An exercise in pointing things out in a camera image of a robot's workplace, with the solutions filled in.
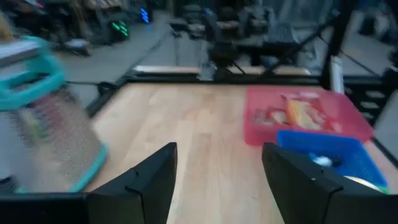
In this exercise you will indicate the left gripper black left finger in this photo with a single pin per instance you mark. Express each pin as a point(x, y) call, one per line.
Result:
point(140, 199)

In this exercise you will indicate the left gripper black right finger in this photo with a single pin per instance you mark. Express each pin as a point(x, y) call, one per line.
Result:
point(298, 193)

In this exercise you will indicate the small silver blue clip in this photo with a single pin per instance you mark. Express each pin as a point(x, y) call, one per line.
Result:
point(323, 161)

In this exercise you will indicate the cream donut tape roll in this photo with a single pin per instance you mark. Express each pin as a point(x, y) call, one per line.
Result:
point(363, 183)

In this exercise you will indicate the red cracker packet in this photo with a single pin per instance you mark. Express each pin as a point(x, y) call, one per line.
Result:
point(303, 112)
point(270, 116)
point(332, 126)

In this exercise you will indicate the green plastic basket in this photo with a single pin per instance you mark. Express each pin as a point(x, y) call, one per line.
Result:
point(385, 189)

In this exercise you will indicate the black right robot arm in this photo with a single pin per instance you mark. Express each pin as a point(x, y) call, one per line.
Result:
point(224, 56)

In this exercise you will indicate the blue plastic basket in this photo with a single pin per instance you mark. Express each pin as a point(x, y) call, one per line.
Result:
point(357, 152)

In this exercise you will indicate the teal metal box grater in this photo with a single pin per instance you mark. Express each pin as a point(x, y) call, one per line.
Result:
point(62, 140)

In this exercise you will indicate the red plastic basket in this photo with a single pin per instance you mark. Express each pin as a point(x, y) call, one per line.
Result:
point(264, 96)

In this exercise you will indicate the black computer green lights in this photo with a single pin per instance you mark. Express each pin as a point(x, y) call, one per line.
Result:
point(119, 29)

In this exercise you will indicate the device with blue light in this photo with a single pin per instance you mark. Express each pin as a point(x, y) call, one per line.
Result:
point(144, 15)

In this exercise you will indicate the black metal table frame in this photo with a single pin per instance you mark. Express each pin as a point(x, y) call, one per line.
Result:
point(217, 80)

